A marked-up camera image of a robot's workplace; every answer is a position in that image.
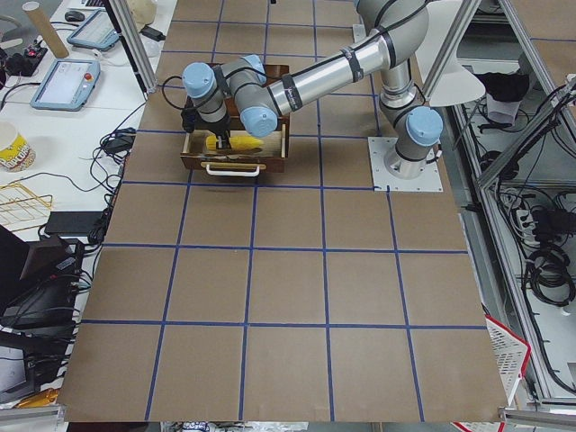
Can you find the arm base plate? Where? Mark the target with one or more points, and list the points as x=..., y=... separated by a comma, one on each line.
x=390, y=173
x=361, y=33

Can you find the near teach pendant tablet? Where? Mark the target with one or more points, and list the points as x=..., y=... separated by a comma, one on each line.
x=67, y=85

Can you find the aluminium frame post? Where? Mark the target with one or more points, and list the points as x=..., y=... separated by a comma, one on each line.
x=124, y=25

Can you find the far teach pendant tablet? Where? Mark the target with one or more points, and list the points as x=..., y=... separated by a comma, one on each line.
x=96, y=32

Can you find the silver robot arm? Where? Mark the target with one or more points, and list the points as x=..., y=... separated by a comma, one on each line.
x=400, y=28

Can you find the wooden drawer with white handle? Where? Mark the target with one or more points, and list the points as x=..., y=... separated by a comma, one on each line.
x=269, y=158

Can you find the black power adapter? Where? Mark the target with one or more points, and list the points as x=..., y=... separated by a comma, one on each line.
x=118, y=141

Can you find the gold wire rack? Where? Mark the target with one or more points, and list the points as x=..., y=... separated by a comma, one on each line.
x=22, y=209

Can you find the popcorn paper cup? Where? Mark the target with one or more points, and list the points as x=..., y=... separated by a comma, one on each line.
x=16, y=153

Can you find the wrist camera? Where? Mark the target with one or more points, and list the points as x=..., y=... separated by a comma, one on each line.
x=189, y=117

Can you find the white plastic basket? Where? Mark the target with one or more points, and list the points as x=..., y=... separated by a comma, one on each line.
x=511, y=353

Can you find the yellow corn cob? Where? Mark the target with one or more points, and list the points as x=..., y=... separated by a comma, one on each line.
x=238, y=143

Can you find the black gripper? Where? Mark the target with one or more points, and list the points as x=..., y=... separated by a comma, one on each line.
x=220, y=129

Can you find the cardboard tube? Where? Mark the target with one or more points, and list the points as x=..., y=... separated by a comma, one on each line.
x=42, y=23

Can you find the black computer mouse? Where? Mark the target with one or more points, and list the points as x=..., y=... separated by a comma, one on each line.
x=74, y=16

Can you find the dark wooden drawer box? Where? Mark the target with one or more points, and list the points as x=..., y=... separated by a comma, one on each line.
x=238, y=90

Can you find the teach pendant tablet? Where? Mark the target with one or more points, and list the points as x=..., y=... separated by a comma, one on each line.
x=96, y=32
x=67, y=85

